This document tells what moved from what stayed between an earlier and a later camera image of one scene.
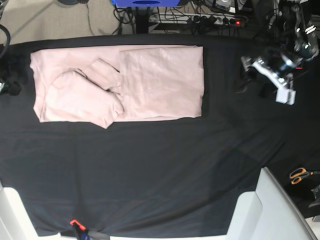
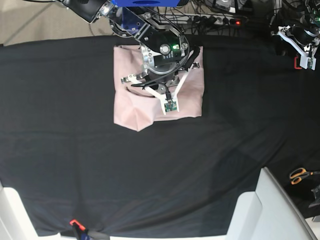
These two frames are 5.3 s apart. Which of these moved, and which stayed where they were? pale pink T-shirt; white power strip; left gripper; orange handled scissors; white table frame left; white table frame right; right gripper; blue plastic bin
Moved: right gripper; left gripper; pale pink T-shirt
Stayed: white table frame left; white table frame right; white power strip; blue plastic bin; orange handled scissors
